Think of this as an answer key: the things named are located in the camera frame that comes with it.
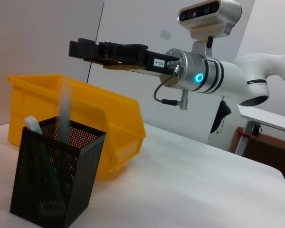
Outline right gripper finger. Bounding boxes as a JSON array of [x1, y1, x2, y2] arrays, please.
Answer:
[[69, 40, 146, 72]]

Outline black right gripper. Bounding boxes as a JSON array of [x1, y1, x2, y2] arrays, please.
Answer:
[[76, 37, 181, 77]]

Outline grey glitter pen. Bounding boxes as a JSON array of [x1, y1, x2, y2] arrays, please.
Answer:
[[58, 77, 73, 143]]

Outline green pen with white cap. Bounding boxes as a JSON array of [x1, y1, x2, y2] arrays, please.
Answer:
[[23, 115, 65, 202]]

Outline black mesh pen holder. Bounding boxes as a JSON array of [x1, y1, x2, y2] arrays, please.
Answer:
[[9, 116, 107, 228]]

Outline white background desk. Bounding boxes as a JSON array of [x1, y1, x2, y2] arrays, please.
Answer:
[[235, 104, 285, 157]]

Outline yellow plastic bin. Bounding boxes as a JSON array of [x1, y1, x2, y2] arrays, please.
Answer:
[[7, 74, 147, 178]]

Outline black hanging cloth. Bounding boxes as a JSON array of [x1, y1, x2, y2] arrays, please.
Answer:
[[210, 99, 232, 135]]

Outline brown cardboard box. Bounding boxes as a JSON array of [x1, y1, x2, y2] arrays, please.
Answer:
[[231, 125, 285, 176]]

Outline right gripper cable with plugs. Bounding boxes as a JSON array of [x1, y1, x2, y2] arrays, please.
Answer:
[[153, 59, 190, 111]]

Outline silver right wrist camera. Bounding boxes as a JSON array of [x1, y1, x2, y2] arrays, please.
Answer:
[[177, 0, 242, 40]]

